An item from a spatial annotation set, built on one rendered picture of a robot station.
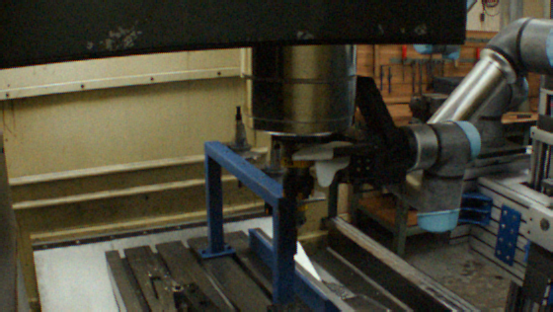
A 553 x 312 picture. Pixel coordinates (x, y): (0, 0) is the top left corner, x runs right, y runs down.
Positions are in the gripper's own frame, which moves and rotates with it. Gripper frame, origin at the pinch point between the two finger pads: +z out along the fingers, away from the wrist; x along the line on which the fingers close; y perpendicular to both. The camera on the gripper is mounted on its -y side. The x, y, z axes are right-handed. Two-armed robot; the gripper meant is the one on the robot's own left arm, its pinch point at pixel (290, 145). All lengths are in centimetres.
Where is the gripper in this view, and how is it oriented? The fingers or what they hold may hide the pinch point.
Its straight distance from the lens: 79.4
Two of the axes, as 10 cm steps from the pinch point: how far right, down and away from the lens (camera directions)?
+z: -9.1, 0.9, -4.1
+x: -4.2, -2.5, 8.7
